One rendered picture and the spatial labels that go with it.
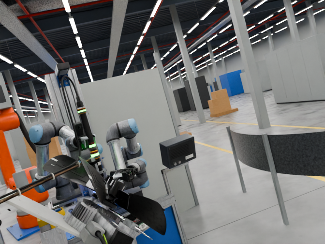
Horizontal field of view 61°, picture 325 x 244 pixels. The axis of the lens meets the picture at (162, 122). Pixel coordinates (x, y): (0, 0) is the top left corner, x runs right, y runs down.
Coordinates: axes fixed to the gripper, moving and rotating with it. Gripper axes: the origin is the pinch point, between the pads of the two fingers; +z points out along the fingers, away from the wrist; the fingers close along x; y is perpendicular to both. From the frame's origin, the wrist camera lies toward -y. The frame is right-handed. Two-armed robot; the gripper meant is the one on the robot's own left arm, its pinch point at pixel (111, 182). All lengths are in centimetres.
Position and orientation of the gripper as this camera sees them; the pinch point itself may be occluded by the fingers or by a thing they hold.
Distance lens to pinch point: 170.1
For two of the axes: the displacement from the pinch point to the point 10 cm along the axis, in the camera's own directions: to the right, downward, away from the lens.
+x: 1.7, 9.8, 1.3
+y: 9.0, -1.0, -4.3
